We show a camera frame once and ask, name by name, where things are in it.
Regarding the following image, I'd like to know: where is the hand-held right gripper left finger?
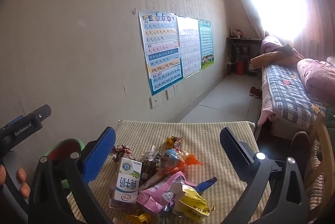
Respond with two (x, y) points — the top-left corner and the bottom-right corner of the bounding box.
(28, 127), (117, 224)

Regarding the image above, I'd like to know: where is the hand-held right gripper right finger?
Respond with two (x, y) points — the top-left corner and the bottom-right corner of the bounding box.
(219, 127), (311, 224)

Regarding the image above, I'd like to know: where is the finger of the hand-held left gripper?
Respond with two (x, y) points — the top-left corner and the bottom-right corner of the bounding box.
(5, 105), (52, 129)

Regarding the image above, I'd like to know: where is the red bin with green rim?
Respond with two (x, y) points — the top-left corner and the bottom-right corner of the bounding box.
(43, 138), (87, 189)

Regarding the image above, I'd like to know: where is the white milk carton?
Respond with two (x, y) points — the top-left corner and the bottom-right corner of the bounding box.
(114, 157), (143, 204)

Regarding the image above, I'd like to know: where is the orange wrapper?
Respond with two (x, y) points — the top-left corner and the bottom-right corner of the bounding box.
(173, 152), (204, 175)

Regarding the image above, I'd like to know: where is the blue wrapper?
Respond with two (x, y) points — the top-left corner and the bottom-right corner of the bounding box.
(195, 177), (218, 193)

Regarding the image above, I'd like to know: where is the pink wrapper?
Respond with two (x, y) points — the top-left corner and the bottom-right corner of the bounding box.
(136, 172), (197, 214)

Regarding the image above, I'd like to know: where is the person's left hand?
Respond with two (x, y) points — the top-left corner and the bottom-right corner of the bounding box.
(0, 164), (31, 198)

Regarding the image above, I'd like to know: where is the crumpled foil wrapper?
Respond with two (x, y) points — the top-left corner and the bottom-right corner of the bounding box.
(111, 144), (135, 162)

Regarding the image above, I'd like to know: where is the beige checked tablecloth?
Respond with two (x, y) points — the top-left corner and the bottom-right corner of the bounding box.
(67, 120), (271, 224)

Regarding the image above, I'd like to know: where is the dark brown wrapper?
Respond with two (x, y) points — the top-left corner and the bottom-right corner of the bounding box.
(140, 149), (163, 185)

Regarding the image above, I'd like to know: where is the red patterned wrapper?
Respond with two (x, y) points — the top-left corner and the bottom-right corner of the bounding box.
(173, 136), (185, 152)

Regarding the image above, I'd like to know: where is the sofa with pink cushions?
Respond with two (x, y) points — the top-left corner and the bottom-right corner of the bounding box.
(258, 35), (335, 141)

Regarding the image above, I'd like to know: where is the blue cartoon candy packet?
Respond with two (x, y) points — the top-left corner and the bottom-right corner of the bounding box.
(160, 149), (180, 171)

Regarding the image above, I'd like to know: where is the white and yellow wrapper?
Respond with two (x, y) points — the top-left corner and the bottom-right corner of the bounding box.
(174, 183), (215, 223)

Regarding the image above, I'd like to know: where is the small yellow wrapper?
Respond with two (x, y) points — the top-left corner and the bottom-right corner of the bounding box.
(126, 212), (152, 224)

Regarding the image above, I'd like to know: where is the blue checked quilt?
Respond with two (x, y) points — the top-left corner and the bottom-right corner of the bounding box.
(262, 63), (327, 122)

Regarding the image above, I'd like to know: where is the wooden chair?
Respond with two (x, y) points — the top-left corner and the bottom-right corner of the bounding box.
(304, 111), (335, 222)

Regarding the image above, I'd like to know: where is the floral chair cushion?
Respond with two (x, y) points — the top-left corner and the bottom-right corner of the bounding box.
(305, 140), (330, 210)

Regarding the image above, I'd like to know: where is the tan pillow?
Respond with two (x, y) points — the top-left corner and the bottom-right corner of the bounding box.
(251, 51), (288, 69)

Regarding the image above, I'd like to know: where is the dark metal shelf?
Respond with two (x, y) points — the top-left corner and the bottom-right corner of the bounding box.
(226, 37), (263, 75)

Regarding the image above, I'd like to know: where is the pink pillow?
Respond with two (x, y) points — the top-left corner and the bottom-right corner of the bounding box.
(260, 35), (283, 57)

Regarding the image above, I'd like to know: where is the dark cloth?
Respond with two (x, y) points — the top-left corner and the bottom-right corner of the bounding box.
(272, 44), (295, 57)

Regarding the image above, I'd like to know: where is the pink blanket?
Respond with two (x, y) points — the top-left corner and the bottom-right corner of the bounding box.
(297, 58), (335, 104)

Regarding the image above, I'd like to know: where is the pink striped curtain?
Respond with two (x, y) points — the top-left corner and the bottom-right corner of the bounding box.
(225, 0), (335, 62)

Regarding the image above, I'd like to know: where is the white chart wall poster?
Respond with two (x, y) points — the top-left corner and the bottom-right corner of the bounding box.
(176, 16), (201, 79)

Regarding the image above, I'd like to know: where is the green chart wall poster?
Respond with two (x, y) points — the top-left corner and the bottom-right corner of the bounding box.
(198, 19), (214, 69)

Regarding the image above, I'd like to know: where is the blue alphabet wall poster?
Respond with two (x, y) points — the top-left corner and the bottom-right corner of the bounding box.
(138, 11), (184, 96)

